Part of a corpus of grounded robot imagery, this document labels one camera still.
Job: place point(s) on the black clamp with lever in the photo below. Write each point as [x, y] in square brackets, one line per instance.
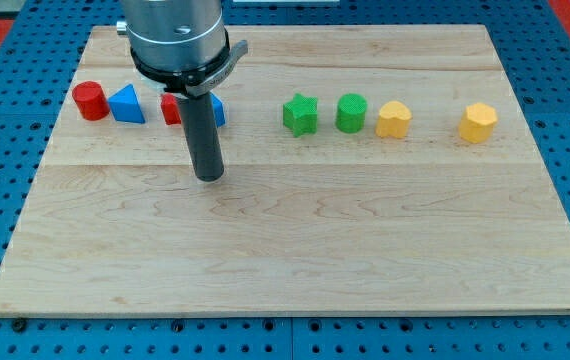
[196, 82]

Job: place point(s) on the red block behind rod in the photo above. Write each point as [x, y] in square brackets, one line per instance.
[169, 109]

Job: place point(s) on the wooden board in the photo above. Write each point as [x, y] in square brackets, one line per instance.
[331, 224]

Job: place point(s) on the blue triangle block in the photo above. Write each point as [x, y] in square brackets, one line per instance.
[125, 107]

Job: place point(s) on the red cylinder block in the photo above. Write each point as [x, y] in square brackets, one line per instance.
[90, 100]

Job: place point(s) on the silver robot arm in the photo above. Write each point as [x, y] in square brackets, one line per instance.
[175, 35]

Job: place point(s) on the green cylinder block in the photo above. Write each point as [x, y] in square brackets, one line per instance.
[351, 113]

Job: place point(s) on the yellow hexagon block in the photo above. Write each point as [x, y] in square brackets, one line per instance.
[477, 123]

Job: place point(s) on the green star block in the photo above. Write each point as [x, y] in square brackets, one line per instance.
[300, 115]

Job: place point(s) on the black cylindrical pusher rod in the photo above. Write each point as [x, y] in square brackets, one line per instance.
[198, 121]

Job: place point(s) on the blue block behind rod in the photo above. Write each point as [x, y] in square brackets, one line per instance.
[219, 110]

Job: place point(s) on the yellow heart block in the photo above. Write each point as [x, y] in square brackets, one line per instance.
[394, 119]

